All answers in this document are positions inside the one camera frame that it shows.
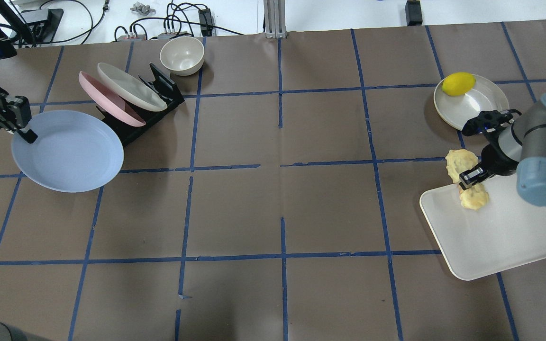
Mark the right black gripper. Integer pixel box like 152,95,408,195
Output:
459,144,519,190

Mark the light blue plate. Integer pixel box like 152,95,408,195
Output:
11,110,124,193

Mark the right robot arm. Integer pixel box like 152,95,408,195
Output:
458,93,546,207

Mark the cream round plate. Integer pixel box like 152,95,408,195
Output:
433,75,509,130

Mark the pink plate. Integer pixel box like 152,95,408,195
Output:
78,71,146,127

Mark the cream plate in rack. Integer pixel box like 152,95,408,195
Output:
97,62,167,112

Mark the cream rectangular tray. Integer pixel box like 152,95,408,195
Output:
419,175,546,281

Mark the yellow lemon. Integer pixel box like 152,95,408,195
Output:
441,72,476,97

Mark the black monitor stand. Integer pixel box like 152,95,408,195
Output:
0,0,64,45

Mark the black dish rack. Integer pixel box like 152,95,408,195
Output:
97,62,185,147

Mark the cream bowl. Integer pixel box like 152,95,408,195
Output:
159,36,205,76

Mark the black power adapter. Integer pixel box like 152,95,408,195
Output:
404,0,423,27

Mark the aluminium frame post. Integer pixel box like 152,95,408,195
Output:
264,0,287,39

